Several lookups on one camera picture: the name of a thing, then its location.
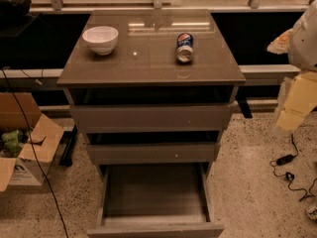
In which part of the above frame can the black table leg right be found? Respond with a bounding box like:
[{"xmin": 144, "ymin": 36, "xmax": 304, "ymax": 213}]
[{"xmin": 236, "ymin": 88, "xmax": 253, "ymax": 119}]

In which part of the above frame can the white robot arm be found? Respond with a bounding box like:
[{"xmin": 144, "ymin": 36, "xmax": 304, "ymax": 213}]
[{"xmin": 266, "ymin": 1, "xmax": 317, "ymax": 133}]

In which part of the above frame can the green bag in box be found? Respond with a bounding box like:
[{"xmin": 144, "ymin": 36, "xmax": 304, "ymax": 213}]
[{"xmin": 0, "ymin": 130, "xmax": 25, "ymax": 158}]

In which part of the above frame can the open cardboard box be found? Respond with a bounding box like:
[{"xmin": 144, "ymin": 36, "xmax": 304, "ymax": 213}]
[{"xmin": 0, "ymin": 93, "xmax": 64, "ymax": 191}]

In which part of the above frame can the grey middle drawer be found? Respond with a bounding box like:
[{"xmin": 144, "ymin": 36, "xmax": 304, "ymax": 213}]
[{"xmin": 87, "ymin": 143, "xmax": 220, "ymax": 165}]

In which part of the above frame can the grey drawer cabinet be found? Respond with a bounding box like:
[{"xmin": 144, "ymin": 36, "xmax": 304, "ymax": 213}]
[{"xmin": 55, "ymin": 9, "xmax": 247, "ymax": 238}]

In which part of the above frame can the grey top drawer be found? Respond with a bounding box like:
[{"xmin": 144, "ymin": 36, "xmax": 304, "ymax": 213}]
[{"xmin": 70, "ymin": 105, "xmax": 232, "ymax": 133}]

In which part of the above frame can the blue pepsi can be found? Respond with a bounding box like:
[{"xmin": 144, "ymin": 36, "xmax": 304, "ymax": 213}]
[{"xmin": 176, "ymin": 33, "xmax": 194, "ymax": 62}]

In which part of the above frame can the black floor cable left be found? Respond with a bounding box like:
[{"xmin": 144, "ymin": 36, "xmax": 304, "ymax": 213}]
[{"xmin": 0, "ymin": 66, "xmax": 70, "ymax": 238}]

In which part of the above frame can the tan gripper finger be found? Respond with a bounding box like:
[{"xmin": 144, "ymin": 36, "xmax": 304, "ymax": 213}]
[
  {"xmin": 274, "ymin": 71, "xmax": 317, "ymax": 132},
  {"xmin": 266, "ymin": 29, "xmax": 292, "ymax": 55}
]

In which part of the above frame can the black power adapter cable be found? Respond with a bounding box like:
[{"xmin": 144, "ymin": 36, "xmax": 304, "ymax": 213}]
[{"xmin": 269, "ymin": 133, "xmax": 317, "ymax": 202}]

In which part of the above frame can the black table leg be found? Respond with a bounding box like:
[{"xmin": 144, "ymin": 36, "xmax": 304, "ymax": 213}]
[
  {"xmin": 236, "ymin": 88, "xmax": 253, "ymax": 119},
  {"xmin": 59, "ymin": 127, "xmax": 78, "ymax": 168}
]

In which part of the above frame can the grey open bottom drawer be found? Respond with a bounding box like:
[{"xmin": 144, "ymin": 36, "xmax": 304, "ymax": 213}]
[{"xmin": 87, "ymin": 163, "xmax": 224, "ymax": 238}]

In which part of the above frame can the black object on shelf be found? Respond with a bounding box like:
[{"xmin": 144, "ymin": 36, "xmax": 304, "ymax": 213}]
[{"xmin": 0, "ymin": 0, "xmax": 32, "ymax": 17}]

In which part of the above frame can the black table leg left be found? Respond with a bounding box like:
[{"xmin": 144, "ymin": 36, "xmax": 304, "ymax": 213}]
[{"xmin": 59, "ymin": 127, "xmax": 78, "ymax": 168}]

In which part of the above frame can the white ceramic bowl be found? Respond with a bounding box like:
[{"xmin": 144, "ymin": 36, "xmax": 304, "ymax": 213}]
[{"xmin": 82, "ymin": 26, "xmax": 119, "ymax": 56}]

